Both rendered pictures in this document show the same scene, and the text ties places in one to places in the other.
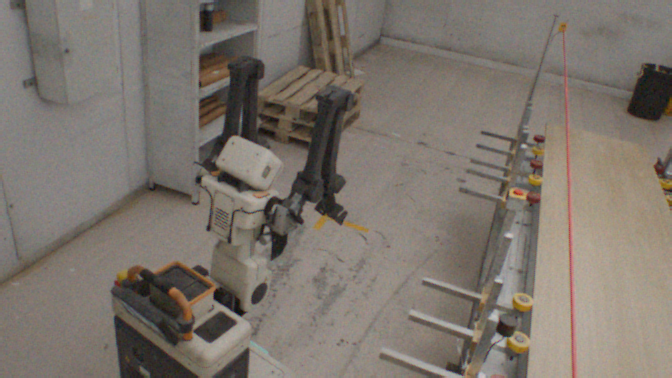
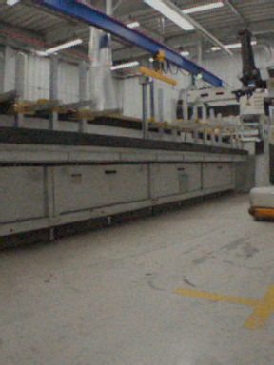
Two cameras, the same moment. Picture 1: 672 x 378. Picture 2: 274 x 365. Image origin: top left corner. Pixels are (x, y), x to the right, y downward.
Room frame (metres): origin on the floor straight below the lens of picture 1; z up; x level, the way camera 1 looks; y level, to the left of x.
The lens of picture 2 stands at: (4.73, -0.04, 0.49)
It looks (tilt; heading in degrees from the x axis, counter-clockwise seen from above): 3 degrees down; 198
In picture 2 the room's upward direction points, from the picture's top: 1 degrees counter-clockwise
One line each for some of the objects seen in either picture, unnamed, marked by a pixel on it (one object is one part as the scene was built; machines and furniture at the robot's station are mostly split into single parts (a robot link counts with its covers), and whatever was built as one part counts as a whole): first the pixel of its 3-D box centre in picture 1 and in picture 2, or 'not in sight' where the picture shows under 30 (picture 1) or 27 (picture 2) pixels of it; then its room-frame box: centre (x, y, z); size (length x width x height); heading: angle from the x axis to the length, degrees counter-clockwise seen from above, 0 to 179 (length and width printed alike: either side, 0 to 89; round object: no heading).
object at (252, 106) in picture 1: (249, 108); not in sight; (2.11, 0.43, 1.40); 0.11 x 0.06 x 0.43; 60
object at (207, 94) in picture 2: not in sight; (222, 137); (-1.36, -0.31, 0.95); 1.65 x 0.70 x 1.90; 73
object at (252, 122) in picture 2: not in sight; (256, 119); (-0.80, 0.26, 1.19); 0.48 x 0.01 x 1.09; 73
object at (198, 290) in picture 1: (181, 292); not in sight; (1.51, 0.53, 0.87); 0.23 x 0.15 x 0.11; 60
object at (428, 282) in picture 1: (471, 297); (169, 124); (1.78, -0.63, 0.83); 0.43 x 0.03 x 0.04; 73
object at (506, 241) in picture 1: (493, 279); (160, 114); (1.80, -0.70, 0.92); 0.04 x 0.04 x 0.48; 73
